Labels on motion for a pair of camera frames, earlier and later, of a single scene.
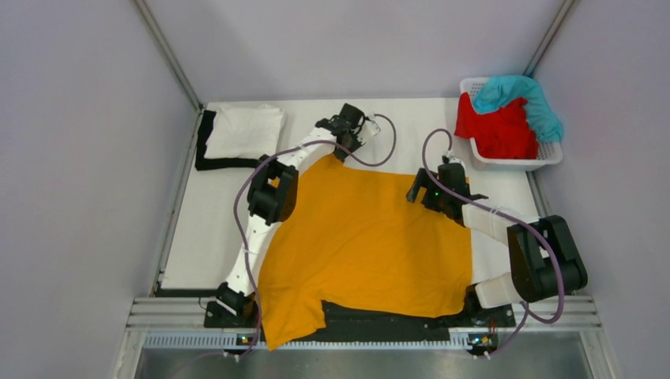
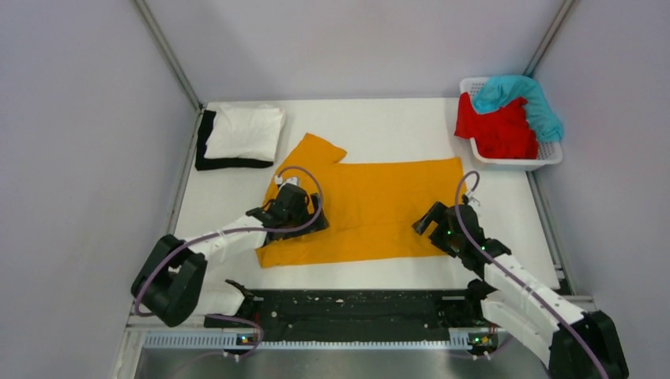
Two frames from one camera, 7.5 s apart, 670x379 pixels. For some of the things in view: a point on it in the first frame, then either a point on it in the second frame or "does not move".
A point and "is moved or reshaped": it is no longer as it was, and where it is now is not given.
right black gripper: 421,181 → 438,215
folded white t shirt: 245,133 does not move
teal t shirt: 497,91 does not move
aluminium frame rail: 557,322 does not move
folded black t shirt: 204,163 does not move
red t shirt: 503,133 does not move
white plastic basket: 548,153 does not move
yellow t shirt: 353,238 is moved or reshaped
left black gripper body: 355,142 → 299,218
